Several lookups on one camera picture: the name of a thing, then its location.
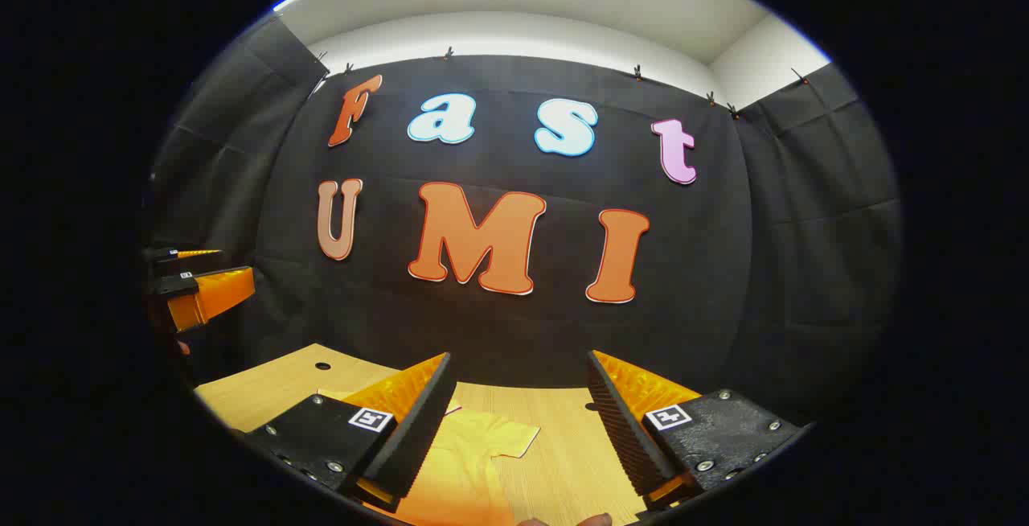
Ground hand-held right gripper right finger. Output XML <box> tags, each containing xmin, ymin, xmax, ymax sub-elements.
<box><xmin>585</xmin><ymin>349</ymin><xmax>805</xmax><ymax>511</ymax></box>

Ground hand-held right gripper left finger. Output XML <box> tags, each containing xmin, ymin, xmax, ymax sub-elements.
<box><xmin>241</xmin><ymin>351</ymin><xmax>453</xmax><ymax>513</ymax></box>

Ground orange T-shirt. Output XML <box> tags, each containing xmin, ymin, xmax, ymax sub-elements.
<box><xmin>318</xmin><ymin>388</ymin><xmax>541</xmax><ymax>526</ymax></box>

